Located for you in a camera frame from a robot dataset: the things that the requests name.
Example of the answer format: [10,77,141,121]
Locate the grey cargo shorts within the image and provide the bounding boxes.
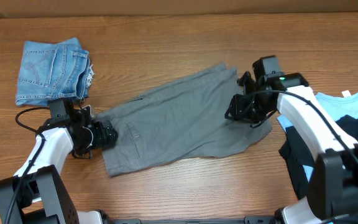
[96,63,272,176]

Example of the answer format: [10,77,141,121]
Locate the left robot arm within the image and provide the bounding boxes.
[0,118,118,223]

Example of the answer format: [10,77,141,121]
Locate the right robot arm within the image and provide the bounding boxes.
[225,72,358,223]

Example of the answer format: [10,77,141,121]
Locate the black t-shirt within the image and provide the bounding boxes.
[278,114,358,224]

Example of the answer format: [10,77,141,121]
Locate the folded blue denim shorts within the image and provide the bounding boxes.
[16,37,94,106]

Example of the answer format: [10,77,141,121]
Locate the light blue t-shirt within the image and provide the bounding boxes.
[277,92,358,185]

